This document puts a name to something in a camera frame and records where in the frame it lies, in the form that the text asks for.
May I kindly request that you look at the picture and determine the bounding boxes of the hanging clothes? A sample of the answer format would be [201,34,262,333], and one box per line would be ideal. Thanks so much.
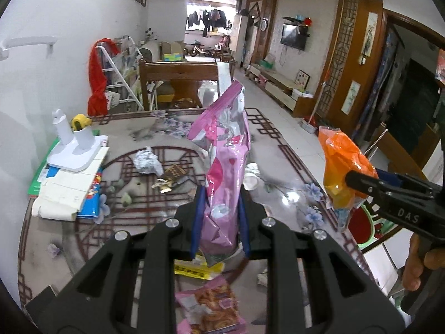
[186,7,235,37]

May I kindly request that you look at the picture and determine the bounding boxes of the red cloth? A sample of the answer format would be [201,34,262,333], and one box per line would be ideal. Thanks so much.
[87,38,119,116]

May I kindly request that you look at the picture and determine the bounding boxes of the brown cigarette box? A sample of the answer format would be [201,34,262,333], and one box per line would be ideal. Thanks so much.
[155,164,190,193]

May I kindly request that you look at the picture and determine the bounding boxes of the red green plastic stool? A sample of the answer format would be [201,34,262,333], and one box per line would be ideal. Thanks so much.
[348,203,400,249]

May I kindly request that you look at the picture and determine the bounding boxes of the white plastic holder stand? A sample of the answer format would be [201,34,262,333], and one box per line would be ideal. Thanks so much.
[46,109,109,172]

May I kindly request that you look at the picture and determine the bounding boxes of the wooden television cabinet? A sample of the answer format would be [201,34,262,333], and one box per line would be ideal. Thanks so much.
[248,63,317,117]

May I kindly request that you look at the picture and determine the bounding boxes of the yellow packet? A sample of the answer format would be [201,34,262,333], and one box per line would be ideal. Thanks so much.
[174,254,226,281]

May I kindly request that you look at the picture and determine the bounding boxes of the white wall shelf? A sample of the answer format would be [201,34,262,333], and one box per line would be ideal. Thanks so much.
[0,36,58,61]

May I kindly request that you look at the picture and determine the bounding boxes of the small standing picture frame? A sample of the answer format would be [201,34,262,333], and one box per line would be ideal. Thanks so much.
[295,70,311,89]

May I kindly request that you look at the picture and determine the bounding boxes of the clear plastic bag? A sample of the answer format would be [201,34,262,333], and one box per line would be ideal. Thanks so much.
[197,81,220,108]

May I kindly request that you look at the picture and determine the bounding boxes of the green flat box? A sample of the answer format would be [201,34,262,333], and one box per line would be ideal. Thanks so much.
[28,137,60,197]

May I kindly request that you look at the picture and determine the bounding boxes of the long wall scroll painting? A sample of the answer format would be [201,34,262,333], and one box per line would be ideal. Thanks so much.
[362,11,379,58]

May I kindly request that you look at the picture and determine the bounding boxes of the person's right hand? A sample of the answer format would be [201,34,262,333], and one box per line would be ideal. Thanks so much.
[401,233,445,291]

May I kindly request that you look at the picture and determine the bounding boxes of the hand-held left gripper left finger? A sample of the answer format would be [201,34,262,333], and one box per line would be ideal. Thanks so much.
[38,184,206,334]

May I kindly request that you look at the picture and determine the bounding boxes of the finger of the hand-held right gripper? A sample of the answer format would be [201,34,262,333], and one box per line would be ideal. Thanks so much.
[375,168,435,191]
[345,170,400,204]

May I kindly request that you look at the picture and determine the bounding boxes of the crumpled white paper ball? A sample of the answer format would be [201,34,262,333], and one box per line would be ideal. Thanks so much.
[132,147,164,175]

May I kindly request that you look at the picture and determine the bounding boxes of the wall television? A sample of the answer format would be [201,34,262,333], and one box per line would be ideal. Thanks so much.
[280,24,308,51]

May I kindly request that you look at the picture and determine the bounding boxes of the white crumpled wrapper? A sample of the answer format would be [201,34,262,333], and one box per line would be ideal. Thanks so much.
[242,163,261,190]

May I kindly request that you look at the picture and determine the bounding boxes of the pink snack bag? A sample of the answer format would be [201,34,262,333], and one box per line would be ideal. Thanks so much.
[188,80,251,265]

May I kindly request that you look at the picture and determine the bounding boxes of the pink cookie packet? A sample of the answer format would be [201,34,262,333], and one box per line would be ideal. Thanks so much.
[175,276,247,334]

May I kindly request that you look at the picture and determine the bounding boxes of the stacked cardboard boxes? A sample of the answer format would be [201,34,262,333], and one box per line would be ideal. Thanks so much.
[160,41,185,61]

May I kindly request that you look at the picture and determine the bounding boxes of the short wall scroll painting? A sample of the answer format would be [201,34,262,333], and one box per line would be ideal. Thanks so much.
[341,81,360,115]

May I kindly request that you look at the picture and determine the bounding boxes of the wooden chair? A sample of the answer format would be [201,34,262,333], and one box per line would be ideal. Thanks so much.
[138,59,230,112]

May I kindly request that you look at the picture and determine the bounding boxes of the blue printed box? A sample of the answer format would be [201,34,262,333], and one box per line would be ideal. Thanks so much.
[76,167,105,218]

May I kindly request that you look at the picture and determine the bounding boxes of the orange plastic bag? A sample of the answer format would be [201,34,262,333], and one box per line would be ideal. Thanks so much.
[318,125,379,232]

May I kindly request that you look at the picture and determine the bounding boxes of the broom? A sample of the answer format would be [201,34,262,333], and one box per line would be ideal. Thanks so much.
[300,35,338,133]

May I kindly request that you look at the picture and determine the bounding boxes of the white standing air conditioner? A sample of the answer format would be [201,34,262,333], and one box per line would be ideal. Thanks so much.
[234,14,249,63]

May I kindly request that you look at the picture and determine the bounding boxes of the white folding rack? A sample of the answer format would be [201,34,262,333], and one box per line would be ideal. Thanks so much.
[95,36,145,110]

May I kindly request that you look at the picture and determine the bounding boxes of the child's balance bike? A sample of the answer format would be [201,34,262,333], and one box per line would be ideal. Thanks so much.
[186,41,213,58]

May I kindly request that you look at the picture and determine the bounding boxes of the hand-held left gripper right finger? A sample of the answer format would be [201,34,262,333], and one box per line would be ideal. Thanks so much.
[238,191,406,334]

